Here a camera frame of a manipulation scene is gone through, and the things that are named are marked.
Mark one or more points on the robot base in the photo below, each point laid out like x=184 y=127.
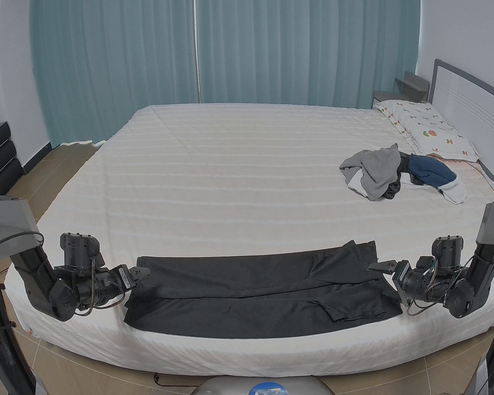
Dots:
x=267 y=386

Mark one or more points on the blue-green curtain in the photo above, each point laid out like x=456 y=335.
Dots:
x=115 y=56
x=313 y=39

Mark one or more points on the black T-shirt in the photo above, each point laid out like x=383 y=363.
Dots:
x=251 y=298

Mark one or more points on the grey bedside table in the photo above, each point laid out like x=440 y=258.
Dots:
x=411 y=82

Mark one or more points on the bed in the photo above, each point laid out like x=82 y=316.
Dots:
x=238 y=167

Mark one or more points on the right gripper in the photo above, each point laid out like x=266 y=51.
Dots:
x=403 y=282

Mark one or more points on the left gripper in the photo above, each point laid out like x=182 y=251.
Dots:
x=125 y=280

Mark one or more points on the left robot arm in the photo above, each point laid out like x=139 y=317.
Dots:
x=24 y=270

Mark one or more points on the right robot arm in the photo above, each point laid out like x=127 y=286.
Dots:
x=477 y=274

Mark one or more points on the pile of clothes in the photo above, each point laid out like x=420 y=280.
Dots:
x=378 y=171

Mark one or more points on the white printed pillow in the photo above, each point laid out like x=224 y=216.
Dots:
x=428 y=128

